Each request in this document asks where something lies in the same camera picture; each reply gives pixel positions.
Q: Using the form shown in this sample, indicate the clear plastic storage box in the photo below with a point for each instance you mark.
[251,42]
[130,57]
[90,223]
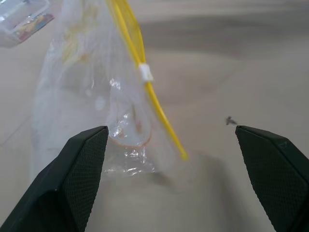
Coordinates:
[18,20]

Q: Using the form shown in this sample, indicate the colourful snack packet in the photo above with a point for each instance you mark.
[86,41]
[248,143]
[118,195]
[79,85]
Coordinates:
[33,24]

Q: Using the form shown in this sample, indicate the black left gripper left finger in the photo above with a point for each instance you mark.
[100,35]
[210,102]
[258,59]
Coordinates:
[72,181]

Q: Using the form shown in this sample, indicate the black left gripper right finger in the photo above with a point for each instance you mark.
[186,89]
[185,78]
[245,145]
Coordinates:
[277,174]

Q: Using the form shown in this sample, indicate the clear plastic zip bag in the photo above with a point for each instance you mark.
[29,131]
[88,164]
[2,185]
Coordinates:
[101,79]

